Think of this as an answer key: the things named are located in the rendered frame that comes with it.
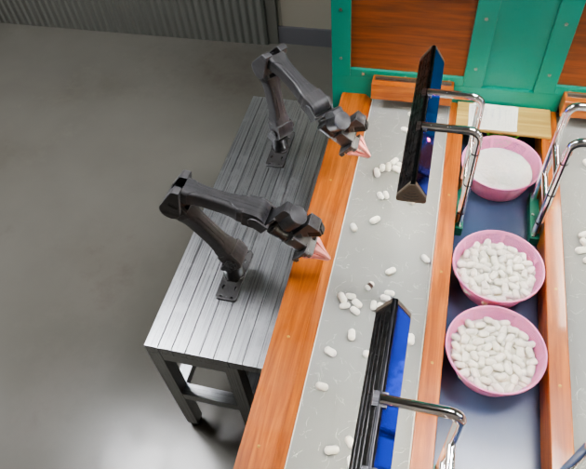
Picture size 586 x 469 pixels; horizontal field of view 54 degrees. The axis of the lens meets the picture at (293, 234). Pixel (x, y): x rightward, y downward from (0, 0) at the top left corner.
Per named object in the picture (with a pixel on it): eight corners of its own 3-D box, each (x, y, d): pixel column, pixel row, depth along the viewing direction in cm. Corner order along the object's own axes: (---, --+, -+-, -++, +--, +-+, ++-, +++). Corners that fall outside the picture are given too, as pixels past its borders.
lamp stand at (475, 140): (403, 228, 197) (416, 127, 162) (409, 185, 208) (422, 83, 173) (460, 235, 193) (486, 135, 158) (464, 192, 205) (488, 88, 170)
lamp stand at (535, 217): (526, 245, 189) (568, 143, 154) (526, 199, 201) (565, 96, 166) (589, 254, 185) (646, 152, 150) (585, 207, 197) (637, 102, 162)
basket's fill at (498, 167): (461, 198, 202) (464, 187, 198) (465, 154, 215) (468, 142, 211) (529, 207, 198) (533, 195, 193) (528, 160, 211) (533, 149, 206)
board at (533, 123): (455, 129, 212) (455, 127, 211) (457, 103, 221) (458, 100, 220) (550, 140, 205) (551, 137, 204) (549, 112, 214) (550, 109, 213)
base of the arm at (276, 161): (294, 117, 224) (276, 115, 226) (281, 154, 213) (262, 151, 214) (295, 133, 231) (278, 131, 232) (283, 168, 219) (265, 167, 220)
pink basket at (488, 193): (491, 220, 196) (497, 201, 189) (442, 172, 211) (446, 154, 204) (552, 189, 203) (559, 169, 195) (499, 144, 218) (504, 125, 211)
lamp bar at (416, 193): (395, 200, 156) (397, 182, 151) (419, 62, 193) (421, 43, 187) (425, 205, 155) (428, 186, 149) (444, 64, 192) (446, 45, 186)
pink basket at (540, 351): (437, 397, 159) (441, 383, 152) (445, 314, 175) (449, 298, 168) (539, 417, 154) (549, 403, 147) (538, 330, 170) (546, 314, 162)
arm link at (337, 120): (358, 121, 181) (339, 87, 178) (338, 134, 178) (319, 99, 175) (339, 127, 191) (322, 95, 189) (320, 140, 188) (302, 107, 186)
